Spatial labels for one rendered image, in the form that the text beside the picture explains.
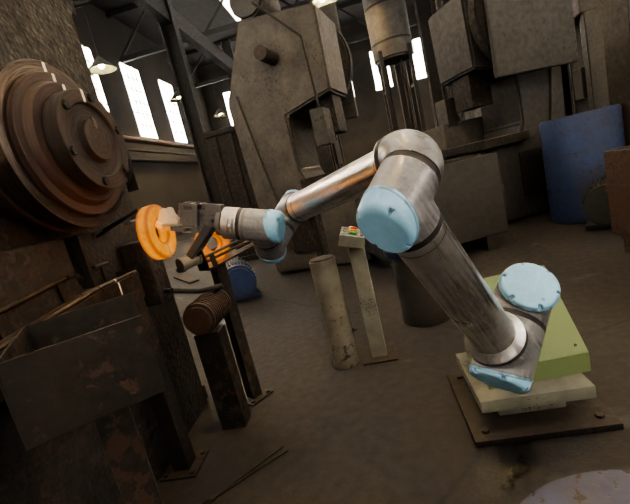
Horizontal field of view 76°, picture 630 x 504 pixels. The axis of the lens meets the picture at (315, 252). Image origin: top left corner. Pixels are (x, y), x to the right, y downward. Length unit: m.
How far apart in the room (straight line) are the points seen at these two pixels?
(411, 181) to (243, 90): 3.43
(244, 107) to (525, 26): 2.54
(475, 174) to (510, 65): 1.14
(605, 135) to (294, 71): 2.55
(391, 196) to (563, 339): 0.92
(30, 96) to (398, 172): 0.94
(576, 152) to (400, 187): 3.23
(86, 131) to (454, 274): 1.01
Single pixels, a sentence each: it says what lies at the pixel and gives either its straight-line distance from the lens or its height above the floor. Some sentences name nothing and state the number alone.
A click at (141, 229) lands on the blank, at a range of 1.17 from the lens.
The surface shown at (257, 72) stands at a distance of 4.00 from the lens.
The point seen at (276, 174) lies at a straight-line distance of 3.90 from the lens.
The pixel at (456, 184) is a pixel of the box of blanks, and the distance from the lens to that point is 3.29.
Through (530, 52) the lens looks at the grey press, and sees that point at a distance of 4.28.
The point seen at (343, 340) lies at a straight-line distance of 1.85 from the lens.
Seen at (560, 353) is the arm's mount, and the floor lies 0.19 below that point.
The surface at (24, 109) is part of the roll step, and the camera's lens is 1.26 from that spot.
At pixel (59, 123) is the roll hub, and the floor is 1.15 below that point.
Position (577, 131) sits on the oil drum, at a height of 0.75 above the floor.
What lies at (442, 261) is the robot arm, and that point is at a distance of 0.80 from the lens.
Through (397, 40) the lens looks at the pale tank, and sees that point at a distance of 9.87.
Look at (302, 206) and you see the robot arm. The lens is 1.13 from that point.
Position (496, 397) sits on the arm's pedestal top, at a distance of 1.38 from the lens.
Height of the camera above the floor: 0.87
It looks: 10 degrees down
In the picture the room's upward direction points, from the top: 14 degrees counter-clockwise
